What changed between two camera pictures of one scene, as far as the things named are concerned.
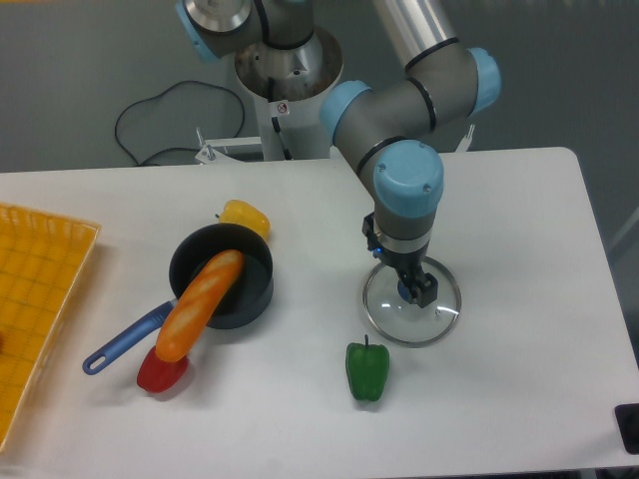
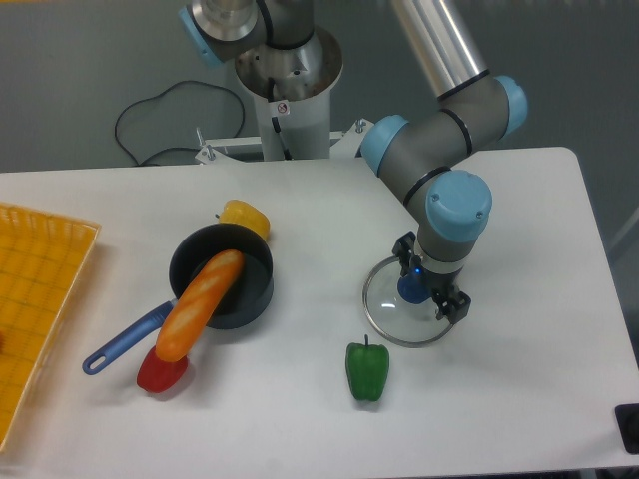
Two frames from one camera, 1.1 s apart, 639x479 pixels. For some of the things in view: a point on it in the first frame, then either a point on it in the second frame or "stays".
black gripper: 407,262 to 447,298
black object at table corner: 627,417 stays
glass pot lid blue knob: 392,314 stays
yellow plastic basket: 43,263 stays
